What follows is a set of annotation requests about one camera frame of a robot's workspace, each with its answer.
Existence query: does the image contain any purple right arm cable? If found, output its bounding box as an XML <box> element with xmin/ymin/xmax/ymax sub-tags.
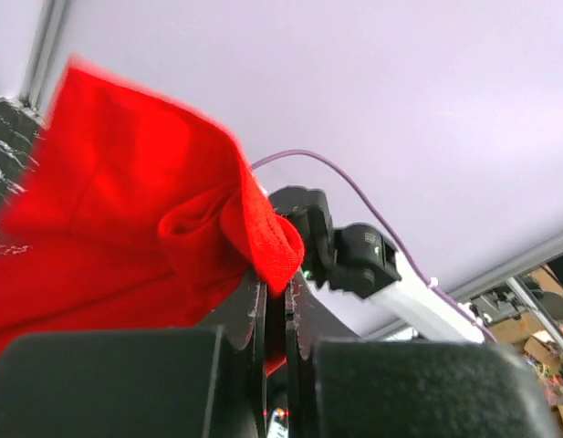
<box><xmin>251</xmin><ymin>149</ymin><xmax>499</xmax><ymax>344</ymax></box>

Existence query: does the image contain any red t-shirt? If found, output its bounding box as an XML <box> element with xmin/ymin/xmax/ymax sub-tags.
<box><xmin>0</xmin><ymin>61</ymin><xmax>305</xmax><ymax>354</ymax></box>

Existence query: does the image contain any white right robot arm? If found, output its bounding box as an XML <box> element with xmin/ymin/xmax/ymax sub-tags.
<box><xmin>268</xmin><ymin>186</ymin><xmax>485</xmax><ymax>343</ymax></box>

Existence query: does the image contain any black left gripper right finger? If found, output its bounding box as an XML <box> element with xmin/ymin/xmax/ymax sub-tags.
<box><xmin>285</xmin><ymin>275</ymin><xmax>559</xmax><ymax>437</ymax></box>

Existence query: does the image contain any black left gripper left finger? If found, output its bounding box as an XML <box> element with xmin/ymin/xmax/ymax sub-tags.
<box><xmin>0</xmin><ymin>272</ymin><xmax>266</xmax><ymax>437</ymax></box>

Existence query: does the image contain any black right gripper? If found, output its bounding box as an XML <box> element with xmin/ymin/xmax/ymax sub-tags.
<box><xmin>268</xmin><ymin>186</ymin><xmax>401</xmax><ymax>299</ymax></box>

